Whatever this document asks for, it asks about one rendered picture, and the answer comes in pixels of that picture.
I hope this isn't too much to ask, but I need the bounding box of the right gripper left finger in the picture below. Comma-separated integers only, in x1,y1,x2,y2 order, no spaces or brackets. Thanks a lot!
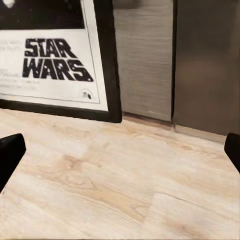
0,133,26,193

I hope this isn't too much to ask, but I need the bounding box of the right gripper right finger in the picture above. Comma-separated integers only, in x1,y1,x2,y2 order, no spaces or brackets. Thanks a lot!
224,132,240,172

